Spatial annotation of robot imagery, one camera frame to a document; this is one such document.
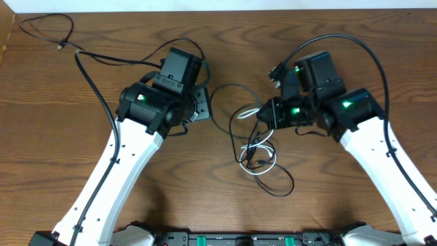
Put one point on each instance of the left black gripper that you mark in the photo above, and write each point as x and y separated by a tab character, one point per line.
203	106

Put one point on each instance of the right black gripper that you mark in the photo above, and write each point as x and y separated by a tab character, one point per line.
276	119

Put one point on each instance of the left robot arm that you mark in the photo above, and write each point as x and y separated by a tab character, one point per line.
147	111

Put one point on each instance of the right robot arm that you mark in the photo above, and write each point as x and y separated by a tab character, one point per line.
313	93

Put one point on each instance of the cardboard box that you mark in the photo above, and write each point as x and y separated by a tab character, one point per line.
7	19

